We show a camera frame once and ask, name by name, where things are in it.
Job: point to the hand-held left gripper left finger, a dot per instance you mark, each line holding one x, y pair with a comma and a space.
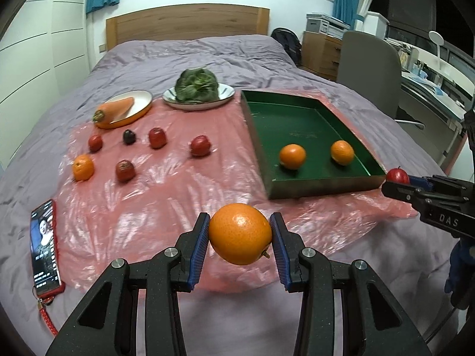
198, 252

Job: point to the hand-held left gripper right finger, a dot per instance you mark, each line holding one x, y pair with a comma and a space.
282, 252

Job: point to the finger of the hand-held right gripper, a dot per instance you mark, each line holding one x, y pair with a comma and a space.
400, 190
418, 182

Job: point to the large orange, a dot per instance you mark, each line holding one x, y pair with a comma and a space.
240, 233

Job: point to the small orange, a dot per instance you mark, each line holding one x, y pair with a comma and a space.
292, 157
83, 167
342, 152

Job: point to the green tray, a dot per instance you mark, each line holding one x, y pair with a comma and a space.
315, 126

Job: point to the mottled small red apple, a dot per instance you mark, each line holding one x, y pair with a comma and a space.
125, 170

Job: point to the person's right hand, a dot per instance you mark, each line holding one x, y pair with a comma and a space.
462, 267

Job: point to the pink plastic sheet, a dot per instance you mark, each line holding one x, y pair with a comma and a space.
167, 200

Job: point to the white desk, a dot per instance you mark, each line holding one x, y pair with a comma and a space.
438, 100

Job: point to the grey office chair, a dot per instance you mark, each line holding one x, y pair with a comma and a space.
367, 66

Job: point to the dark purple plum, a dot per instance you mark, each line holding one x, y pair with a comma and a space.
128, 137

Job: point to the white desk lamp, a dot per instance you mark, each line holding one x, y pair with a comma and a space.
436, 38

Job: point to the small round red fruit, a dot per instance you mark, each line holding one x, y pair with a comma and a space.
95, 142

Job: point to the red-cased smartphone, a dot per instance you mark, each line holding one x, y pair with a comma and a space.
44, 248

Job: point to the wooden nightstand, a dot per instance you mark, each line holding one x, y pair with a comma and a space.
321, 55

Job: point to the white striped plate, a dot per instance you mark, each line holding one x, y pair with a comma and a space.
226, 92

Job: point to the orange-rimmed white plate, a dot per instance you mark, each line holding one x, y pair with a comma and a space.
143, 100

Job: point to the white cabinet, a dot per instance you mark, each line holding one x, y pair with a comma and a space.
376, 26

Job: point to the carrot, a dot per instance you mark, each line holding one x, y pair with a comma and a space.
113, 111

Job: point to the green bok choy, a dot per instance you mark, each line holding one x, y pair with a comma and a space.
196, 85

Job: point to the black backpack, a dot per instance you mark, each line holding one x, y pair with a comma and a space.
287, 46

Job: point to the wooden headboard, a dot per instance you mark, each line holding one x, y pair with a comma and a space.
185, 22

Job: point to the white wardrobe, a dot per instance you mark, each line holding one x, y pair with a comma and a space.
37, 44

